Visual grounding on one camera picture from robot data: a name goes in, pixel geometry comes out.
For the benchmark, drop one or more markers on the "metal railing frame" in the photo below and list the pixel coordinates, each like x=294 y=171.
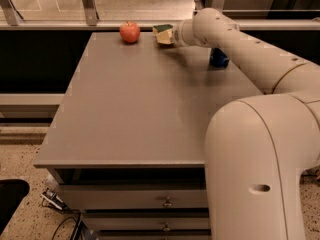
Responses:
x=258 y=15

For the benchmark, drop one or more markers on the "red apple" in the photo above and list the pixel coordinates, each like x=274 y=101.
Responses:
x=130 y=32

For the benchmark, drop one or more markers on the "blue pepsi can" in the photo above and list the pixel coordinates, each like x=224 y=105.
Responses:
x=218 y=58

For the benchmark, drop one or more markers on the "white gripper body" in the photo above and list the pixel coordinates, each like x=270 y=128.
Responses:
x=176 y=34

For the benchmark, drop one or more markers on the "metal drawer knob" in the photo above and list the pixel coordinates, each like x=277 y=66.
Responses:
x=167 y=203
x=166 y=227

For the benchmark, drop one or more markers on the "black power strip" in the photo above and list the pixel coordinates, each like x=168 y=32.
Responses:
x=52 y=198

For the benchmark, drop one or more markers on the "black chair seat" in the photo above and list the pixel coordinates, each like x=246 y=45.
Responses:
x=12 y=192

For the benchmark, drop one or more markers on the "grey drawer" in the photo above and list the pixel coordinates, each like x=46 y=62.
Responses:
x=146 y=221
x=133 y=196

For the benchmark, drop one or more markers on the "top grey drawer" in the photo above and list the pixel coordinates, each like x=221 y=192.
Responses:
x=133 y=196

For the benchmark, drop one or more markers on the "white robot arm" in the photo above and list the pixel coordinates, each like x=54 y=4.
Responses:
x=256 y=148

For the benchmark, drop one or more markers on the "green and yellow sponge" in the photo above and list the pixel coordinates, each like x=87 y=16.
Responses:
x=160 y=28

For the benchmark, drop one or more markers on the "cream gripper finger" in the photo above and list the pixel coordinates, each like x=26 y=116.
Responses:
x=165 y=37

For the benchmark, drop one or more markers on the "top metal drawer knob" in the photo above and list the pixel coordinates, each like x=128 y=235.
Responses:
x=167 y=203

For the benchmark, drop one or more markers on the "grey drawer cabinet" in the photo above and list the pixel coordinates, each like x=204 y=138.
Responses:
x=138 y=114

